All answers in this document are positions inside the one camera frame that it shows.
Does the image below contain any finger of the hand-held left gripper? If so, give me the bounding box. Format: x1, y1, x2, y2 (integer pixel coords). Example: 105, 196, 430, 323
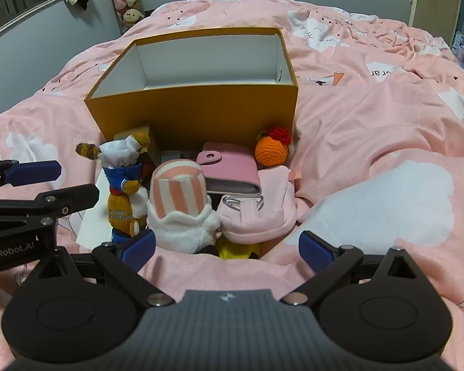
0, 184, 100, 222
0, 158, 62, 194

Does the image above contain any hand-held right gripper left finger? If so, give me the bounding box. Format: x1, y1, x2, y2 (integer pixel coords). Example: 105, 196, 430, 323
23, 229, 174, 307

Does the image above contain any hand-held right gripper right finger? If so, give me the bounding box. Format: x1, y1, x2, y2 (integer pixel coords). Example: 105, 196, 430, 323
280, 230, 430, 306

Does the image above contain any yellow cardboard box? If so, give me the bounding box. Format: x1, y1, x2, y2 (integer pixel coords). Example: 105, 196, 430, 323
84, 27, 299, 160

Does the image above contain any bear plush with chef hat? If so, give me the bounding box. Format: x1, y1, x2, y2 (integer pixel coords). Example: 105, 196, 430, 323
75, 131, 157, 241

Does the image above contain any pink fabric pouch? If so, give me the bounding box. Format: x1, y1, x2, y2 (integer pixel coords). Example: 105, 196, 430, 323
217, 165, 298, 245

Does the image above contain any pink striped plush toy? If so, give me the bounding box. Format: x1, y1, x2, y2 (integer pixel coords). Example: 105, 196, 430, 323
146, 159, 222, 256

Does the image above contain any yellow plush toy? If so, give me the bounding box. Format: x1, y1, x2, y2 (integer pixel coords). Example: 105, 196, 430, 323
217, 237, 262, 261

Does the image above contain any orange crochet ball charm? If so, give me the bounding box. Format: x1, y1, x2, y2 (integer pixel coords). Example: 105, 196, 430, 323
254, 126, 292, 169

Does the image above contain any pink snap wallet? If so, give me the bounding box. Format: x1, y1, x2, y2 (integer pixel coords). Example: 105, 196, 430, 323
195, 142, 262, 196

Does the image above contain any white curved rail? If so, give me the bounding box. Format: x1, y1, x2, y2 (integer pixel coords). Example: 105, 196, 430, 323
0, 0, 69, 45

